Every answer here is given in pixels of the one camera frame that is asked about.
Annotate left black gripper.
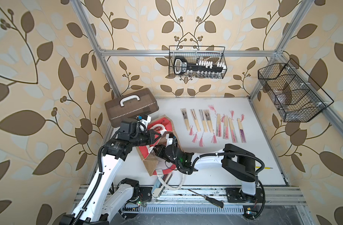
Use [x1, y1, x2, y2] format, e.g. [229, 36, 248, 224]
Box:
[128, 129, 161, 148]

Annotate brown toolbox with white handle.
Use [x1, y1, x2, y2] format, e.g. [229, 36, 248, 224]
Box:
[105, 88, 159, 128]

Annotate folding fan black print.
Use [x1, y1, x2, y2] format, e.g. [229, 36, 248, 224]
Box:
[181, 108, 194, 136]

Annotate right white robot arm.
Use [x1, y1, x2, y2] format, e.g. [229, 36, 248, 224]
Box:
[153, 137, 266, 220]

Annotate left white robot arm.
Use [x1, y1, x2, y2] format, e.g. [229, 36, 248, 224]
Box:
[59, 115, 162, 225]

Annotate right black wire basket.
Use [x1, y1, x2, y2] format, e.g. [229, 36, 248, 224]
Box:
[258, 58, 334, 122]

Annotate folding fan pink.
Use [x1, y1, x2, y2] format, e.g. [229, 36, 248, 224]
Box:
[228, 111, 238, 143]
[208, 105, 222, 137]

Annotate back black wire basket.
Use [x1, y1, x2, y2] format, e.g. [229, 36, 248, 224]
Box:
[168, 45, 227, 79]

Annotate folding fan plain wood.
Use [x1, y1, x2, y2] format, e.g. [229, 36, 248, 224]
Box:
[190, 109, 201, 143]

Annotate black socket set holder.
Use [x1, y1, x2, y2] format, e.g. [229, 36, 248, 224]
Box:
[172, 56, 227, 76]

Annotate black handled screwdriver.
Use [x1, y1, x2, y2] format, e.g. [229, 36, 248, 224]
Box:
[188, 189, 224, 209]

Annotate black wire basket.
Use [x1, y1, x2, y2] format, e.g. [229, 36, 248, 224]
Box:
[168, 45, 227, 79]
[258, 58, 334, 122]

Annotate grey stapler tool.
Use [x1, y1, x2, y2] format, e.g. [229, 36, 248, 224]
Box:
[151, 173, 172, 199]

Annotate yellow hex key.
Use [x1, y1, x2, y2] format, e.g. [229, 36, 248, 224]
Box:
[255, 166, 273, 170]

